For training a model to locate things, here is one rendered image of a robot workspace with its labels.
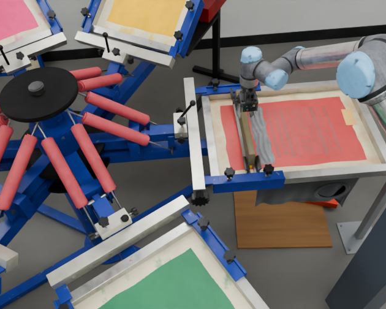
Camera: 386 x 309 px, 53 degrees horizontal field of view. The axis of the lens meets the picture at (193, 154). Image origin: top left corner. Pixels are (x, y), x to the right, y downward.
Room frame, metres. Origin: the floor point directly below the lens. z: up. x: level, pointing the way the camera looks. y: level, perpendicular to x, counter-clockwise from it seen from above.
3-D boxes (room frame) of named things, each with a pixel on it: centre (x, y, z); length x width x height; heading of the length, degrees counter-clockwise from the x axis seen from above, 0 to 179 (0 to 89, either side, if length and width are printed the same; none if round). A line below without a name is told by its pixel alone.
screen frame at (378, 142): (1.21, -0.46, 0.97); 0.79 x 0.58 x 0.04; 91
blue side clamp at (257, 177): (0.93, -0.22, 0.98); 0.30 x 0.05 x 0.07; 91
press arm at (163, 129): (1.20, 0.10, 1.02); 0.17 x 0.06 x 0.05; 91
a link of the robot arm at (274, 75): (1.12, -0.32, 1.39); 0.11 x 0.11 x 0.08; 38
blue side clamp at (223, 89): (1.49, -0.22, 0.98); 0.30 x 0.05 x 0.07; 91
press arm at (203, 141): (1.20, -0.02, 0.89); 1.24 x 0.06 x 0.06; 91
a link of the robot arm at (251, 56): (1.19, -0.25, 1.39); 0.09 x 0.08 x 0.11; 38
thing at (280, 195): (1.03, -0.52, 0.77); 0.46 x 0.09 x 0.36; 91
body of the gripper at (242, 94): (1.18, -0.24, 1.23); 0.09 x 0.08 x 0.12; 1
